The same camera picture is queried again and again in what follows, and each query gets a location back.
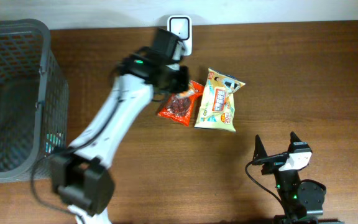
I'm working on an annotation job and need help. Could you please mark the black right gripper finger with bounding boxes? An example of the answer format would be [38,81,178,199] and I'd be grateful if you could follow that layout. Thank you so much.
[289,131,306,152]
[252,134,268,165]

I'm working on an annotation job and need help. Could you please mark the red orange snack bag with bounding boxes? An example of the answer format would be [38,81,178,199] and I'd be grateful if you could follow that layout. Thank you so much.
[157,80,204,126]

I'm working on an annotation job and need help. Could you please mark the cream yellow snack bag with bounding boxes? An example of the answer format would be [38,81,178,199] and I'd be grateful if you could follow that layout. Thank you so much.
[195,68,245,133]

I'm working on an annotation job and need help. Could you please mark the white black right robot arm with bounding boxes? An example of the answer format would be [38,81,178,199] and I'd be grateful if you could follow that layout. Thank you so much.
[245,131,342,224]

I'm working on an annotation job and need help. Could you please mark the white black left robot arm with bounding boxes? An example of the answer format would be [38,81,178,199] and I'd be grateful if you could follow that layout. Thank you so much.
[48,44,191,223]

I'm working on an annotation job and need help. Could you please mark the white barcode scanner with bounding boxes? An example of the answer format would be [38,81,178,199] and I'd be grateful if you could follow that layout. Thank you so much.
[167,15,193,56]

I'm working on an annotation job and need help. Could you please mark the grey plastic mesh basket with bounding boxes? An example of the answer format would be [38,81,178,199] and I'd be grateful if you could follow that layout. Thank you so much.
[0,19,69,183]

